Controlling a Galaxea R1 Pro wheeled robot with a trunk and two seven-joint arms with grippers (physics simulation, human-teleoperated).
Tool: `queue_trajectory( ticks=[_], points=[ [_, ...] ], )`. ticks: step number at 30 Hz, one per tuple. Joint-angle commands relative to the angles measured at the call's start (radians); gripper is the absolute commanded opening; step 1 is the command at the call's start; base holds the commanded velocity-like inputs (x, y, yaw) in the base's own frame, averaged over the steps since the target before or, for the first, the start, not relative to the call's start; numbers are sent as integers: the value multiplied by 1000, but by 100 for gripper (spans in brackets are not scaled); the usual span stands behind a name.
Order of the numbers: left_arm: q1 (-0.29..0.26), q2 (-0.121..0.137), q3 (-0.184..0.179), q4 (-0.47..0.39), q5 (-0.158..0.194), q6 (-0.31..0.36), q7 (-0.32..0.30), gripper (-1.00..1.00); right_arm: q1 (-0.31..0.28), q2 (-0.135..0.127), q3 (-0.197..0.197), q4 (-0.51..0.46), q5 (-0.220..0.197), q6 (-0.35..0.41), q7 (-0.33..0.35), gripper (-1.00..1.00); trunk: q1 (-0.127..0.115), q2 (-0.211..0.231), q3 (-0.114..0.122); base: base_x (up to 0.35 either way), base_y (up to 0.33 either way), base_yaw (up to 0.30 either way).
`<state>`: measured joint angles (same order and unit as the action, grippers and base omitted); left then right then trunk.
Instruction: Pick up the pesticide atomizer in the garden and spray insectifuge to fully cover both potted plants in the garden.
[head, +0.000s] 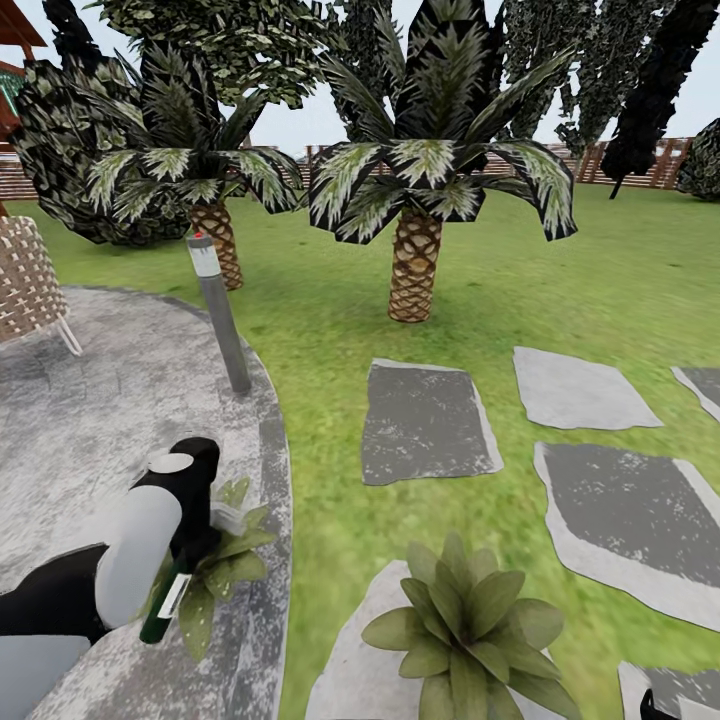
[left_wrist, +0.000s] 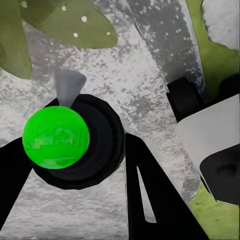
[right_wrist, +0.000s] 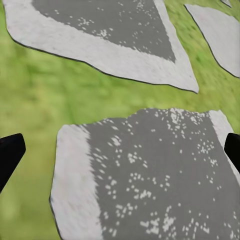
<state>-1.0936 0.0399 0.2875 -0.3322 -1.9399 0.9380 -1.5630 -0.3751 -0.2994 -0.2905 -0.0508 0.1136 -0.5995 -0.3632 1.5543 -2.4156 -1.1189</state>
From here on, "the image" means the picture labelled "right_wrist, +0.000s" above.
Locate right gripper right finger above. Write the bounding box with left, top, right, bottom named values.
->
left=224, top=133, right=240, bottom=173

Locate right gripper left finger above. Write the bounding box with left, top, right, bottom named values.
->
left=0, top=133, right=26, bottom=193

